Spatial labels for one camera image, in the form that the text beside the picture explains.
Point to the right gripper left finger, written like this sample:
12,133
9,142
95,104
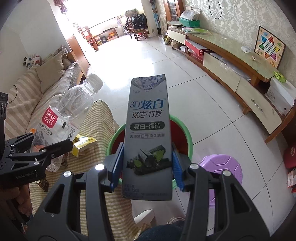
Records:
102,178

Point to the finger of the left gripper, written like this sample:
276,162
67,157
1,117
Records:
20,143
50,150

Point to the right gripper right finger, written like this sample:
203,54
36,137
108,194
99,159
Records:
191,177

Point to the clear plastic water bottle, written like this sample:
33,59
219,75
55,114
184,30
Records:
62,120

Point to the yellow cardboard box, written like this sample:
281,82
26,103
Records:
81,144

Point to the grey toothpaste box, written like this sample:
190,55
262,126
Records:
147,126

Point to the green red trash bin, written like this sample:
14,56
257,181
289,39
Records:
182,138

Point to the person's left hand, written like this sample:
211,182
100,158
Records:
22,195

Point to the orange cap bottle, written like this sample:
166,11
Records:
33,130

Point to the brown snack packet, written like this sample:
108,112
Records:
43,184

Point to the beige striped sofa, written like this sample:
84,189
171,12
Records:
26,102

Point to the purple plastic stool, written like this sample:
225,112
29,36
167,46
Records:
217,163

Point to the beige sofa cushion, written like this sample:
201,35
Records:
50,72

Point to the plush cow toy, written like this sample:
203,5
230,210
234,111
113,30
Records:
30,61

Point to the wooden TV cabinet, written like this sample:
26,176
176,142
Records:
245,75

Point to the wooden chair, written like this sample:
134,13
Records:
137,26

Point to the red flat box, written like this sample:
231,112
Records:
196,48

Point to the green storage box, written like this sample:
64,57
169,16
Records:
189,23

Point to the chinese checkers board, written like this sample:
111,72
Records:
269,47

